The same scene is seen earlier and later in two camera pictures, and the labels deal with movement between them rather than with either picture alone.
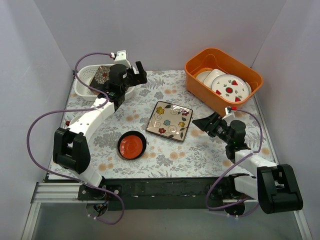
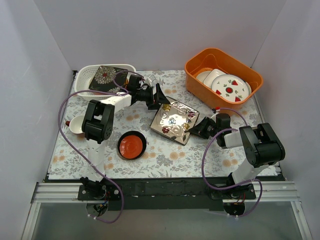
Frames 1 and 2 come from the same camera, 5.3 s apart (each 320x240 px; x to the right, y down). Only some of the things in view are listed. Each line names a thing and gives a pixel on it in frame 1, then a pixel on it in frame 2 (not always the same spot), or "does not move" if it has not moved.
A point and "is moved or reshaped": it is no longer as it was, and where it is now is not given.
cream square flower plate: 170,121 is moved or reshaped
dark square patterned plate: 100,80 does not move
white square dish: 213,74 does not move
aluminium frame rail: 49,192 does not move
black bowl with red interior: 131,144 does not move
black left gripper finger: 142,78 -> 160,97
